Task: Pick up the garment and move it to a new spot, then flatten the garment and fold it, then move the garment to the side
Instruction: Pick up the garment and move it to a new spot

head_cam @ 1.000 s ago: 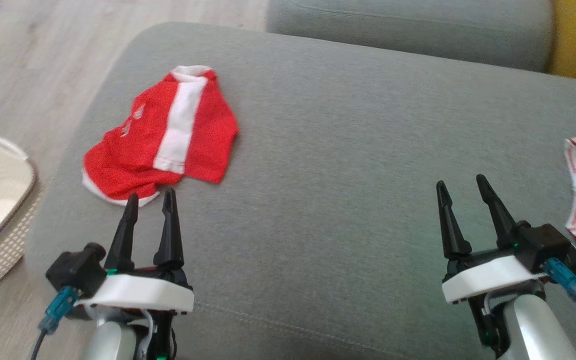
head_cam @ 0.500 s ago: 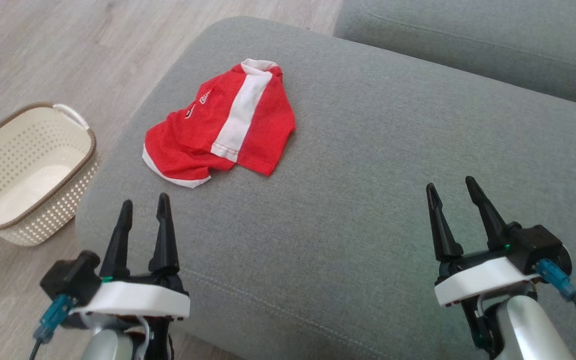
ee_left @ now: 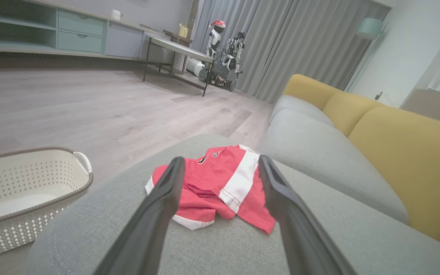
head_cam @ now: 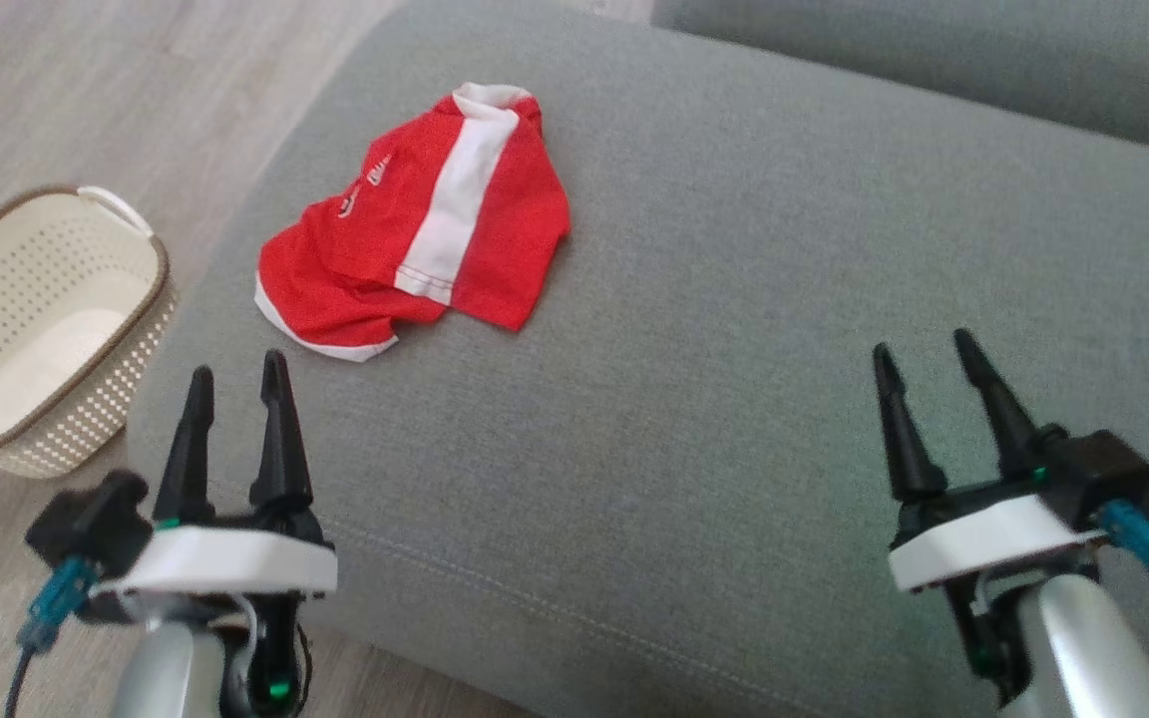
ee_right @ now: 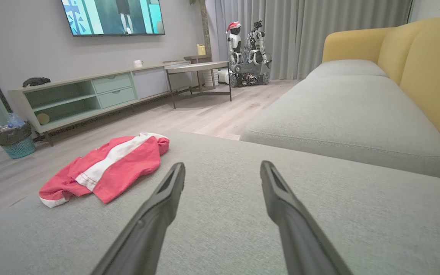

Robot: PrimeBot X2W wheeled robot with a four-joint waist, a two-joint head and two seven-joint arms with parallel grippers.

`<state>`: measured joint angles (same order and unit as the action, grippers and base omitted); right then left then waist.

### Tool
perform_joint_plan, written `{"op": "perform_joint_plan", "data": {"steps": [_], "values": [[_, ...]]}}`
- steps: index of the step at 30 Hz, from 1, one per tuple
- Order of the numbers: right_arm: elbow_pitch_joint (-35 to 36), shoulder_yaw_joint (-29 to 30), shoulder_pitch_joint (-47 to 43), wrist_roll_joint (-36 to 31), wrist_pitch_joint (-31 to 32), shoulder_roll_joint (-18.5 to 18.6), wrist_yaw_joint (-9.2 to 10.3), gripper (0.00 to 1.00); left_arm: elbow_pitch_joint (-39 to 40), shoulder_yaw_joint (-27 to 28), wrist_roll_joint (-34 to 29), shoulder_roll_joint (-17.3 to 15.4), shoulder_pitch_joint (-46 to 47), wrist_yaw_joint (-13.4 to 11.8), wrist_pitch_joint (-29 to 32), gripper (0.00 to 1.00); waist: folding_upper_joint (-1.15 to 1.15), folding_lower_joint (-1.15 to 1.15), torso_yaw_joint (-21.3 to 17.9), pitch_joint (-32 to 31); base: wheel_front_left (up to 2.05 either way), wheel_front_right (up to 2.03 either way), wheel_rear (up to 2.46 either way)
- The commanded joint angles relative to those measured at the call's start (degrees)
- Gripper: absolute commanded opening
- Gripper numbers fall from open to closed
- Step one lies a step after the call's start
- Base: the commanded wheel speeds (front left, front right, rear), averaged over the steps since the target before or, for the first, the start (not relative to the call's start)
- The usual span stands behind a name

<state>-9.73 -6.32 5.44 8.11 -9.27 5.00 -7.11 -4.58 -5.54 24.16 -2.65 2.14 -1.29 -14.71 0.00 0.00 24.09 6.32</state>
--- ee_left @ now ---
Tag grey pleated curtain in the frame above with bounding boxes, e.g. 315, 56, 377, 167
189, 0, 391, 104

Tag grey back cushion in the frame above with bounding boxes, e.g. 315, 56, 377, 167
258, 108, 409, 225

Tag low table with black legs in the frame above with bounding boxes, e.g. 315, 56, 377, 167
142, 32, 216, 97

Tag floor lamp with teal shade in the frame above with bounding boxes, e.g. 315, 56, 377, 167
343, 17, 385, 92

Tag pale green grey sideboard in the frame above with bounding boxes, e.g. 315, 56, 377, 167
0, 0, 171, 63

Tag taupe upholstered panel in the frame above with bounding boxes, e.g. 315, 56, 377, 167
401, 89, 440, 129

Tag dark wooden side table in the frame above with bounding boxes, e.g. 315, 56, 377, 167
162, 30, 194, 74

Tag white black robot figure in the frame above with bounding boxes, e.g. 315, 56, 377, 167
221, 32, 248, 73

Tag grey sofa seat cushion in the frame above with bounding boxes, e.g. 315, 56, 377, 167
269, 95, 336, 128

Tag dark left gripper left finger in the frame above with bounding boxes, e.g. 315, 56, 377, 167
92, 157, 186, 275

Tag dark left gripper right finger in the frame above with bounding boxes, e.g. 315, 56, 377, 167
257, 155, 358, 275

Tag wooden vertical post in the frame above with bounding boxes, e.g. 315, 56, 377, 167
187, 0, 200, 37

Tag yellow sofa back cushion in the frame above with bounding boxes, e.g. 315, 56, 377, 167
322, 92, 387, 137
282, 74, 343, 111
348, 106, 440, 256

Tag red shorts with white stripe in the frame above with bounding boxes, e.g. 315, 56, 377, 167
145, 144, 276, 235

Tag white robot with red cap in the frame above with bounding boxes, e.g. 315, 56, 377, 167
204, 20, 227, 60

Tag white cylindrical device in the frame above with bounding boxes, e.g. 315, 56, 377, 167
186, 57, 206, 77

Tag cream perforated laundry basket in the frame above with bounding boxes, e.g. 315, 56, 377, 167
0, 147, 94, 256

